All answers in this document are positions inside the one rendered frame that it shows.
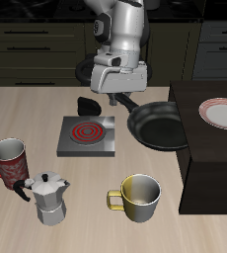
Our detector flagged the red rimmed white plate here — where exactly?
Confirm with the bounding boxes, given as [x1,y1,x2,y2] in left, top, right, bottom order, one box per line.
[197,97,227,130]

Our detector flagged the silver moka pot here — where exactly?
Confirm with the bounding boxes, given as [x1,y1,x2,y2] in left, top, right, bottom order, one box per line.
[12,171,71,227]

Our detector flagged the yellow and white mug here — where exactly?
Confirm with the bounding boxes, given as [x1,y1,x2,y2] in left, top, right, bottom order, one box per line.
[106,173,162,223]

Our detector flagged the dark wooden cabinet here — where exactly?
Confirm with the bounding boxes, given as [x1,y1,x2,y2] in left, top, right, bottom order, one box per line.
[167,80,227,215]

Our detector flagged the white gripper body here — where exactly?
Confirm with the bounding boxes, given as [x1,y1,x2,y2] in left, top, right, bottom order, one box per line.
[90,61,148,95]

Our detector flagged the dark kitchen cupboards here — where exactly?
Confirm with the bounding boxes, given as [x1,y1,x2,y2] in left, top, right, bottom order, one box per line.
[0,0,227,88]

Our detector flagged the black frying pan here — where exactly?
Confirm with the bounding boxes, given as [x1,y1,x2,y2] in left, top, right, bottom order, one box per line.
[114,93,189,152]

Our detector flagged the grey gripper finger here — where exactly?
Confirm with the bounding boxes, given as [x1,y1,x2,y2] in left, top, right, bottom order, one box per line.
[108,93,117,107]

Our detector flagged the round black knob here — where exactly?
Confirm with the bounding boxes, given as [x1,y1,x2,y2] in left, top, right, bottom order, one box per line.
[77,96,103,117]

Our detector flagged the red patterned mug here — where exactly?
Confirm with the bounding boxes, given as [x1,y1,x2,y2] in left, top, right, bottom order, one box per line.
[0,137,31,191]

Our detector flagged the dark grey stove plate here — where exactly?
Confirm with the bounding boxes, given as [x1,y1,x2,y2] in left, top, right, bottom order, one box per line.
[56,116,116,158]

